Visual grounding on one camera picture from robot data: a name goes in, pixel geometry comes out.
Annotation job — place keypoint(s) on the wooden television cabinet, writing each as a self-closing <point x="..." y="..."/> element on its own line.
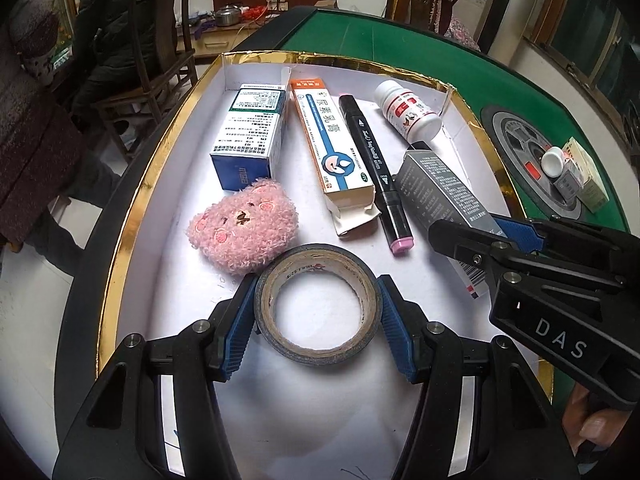
<point x="220" y="42"/>

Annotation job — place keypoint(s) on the window with wooden frame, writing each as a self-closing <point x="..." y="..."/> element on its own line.
<point x="590" y="20"/>

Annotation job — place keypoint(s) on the dark tape roll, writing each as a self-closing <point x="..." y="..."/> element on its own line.
<point x="320" y="352"/>

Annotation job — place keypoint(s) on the plain white pill bottle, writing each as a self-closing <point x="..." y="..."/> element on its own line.
<point x="552" y="160"/>

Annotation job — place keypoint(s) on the grey carton box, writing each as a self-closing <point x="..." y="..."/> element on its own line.
<point x="440" y="195"/>

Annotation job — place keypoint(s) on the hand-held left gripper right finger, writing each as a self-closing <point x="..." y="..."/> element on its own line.
<point x="395" y="325"/>

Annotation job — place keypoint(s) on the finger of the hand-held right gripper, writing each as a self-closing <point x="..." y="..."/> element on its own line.
<point x="460" y="240"/>
<point x="520" y="232"/>

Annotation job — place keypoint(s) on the white tray gold rim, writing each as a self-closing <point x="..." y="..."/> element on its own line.
<point x="165" y="280"/>

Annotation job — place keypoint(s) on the orange and white ointment box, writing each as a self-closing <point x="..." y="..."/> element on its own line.
<point x="325" y="150"/>

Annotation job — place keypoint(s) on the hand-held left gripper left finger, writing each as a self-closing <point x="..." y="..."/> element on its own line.
<point x="240" y="325"/>

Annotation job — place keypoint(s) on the blue and white medicine box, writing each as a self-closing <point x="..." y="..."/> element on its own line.
<point x="250" y="135"/>

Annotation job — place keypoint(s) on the white power strip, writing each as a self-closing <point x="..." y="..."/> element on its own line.
<point x="276" y="3"/>

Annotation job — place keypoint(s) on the person's right hand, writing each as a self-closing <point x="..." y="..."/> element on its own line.
<point x="590" y="425"/>

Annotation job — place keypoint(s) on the dark red cloth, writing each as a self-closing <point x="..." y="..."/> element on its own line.
<point x="445" y="0"/>

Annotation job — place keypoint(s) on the pink plush mirror charm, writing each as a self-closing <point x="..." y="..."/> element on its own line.
<point x="240" y="225"/>

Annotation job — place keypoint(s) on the beige medicine box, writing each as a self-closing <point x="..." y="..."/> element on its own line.
<point x="592" y="190"/>

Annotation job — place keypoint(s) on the pink floral cushion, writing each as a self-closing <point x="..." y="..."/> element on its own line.
<point x="462" y="32"/>

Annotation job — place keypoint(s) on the small grey box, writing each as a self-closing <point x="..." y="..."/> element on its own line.
<point x="570" y="182"/>

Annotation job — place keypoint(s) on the white bottle red label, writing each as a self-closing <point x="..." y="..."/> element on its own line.
<point x="407" y="112"/>

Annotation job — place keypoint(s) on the black marker pink end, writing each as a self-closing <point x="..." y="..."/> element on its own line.
<point x="370" y="160"/>

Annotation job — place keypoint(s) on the metal kettle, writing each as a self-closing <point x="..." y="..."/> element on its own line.
<point x="227" y="16"/>

